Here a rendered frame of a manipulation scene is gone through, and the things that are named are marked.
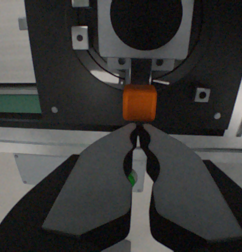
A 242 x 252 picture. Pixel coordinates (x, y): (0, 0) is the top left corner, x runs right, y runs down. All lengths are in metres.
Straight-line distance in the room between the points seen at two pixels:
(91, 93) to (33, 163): 0.16
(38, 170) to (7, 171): 0.21
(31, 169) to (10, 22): 0.22
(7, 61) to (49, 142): 0.13
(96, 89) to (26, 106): 0.11
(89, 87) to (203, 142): 0.17
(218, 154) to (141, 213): 0.30
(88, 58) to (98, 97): 0.05
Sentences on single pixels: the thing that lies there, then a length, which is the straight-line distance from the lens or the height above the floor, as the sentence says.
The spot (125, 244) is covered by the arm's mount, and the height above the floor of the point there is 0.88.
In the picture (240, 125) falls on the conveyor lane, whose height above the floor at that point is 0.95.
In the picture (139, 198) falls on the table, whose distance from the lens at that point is 0.49.
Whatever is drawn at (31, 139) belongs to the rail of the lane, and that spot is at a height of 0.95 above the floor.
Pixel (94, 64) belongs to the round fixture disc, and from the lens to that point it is 0.20.
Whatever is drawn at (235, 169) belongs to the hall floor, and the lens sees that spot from 1.78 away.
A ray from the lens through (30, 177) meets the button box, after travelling 0.36.
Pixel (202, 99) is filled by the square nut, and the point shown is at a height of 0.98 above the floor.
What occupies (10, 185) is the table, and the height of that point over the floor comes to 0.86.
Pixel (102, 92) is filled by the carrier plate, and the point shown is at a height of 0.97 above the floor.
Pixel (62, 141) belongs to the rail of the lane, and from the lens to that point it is 0.29.
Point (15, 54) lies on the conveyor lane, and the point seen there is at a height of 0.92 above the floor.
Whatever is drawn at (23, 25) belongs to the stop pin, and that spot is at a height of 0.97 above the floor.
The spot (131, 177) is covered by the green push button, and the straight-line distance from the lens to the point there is 0.29.
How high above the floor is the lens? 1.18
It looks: 61 degrees down
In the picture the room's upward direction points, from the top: 173 degrees counter-clockwise
